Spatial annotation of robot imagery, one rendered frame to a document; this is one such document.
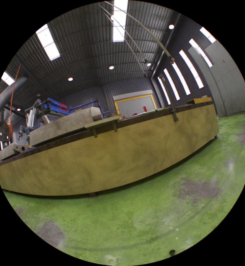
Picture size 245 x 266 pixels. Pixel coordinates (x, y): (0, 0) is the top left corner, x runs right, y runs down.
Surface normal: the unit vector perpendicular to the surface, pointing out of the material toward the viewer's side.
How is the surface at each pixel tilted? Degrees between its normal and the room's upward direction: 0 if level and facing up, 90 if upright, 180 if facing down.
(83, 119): 80
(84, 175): 90
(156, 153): 90
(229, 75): 90
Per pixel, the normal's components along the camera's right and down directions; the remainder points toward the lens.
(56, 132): 0.07, -0.19
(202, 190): -0.28, -0.96
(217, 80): -0.95, 0.28
